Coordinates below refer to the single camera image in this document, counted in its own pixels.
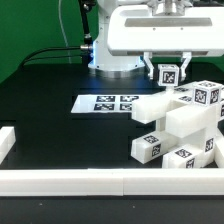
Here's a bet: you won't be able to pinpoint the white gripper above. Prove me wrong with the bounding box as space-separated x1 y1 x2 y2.
107 5 224 81

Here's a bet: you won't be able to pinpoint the white chair back long part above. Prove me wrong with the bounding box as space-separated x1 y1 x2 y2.
131 80 224 138

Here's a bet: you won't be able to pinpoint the white chair seat part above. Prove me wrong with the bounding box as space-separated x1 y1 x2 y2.
165 103 222 168

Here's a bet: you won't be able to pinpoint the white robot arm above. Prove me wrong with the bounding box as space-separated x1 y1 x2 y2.
83 0 224 78

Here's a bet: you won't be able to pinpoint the white marker sheet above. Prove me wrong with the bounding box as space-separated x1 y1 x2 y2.
70 94 151 114

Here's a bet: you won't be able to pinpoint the black cables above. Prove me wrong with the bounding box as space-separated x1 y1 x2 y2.
20 0 94 67

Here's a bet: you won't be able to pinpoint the grey thin cable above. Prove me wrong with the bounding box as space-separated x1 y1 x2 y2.
58 0 73 64

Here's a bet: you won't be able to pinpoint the white left rail block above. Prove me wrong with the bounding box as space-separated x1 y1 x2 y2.
0 126 16 164

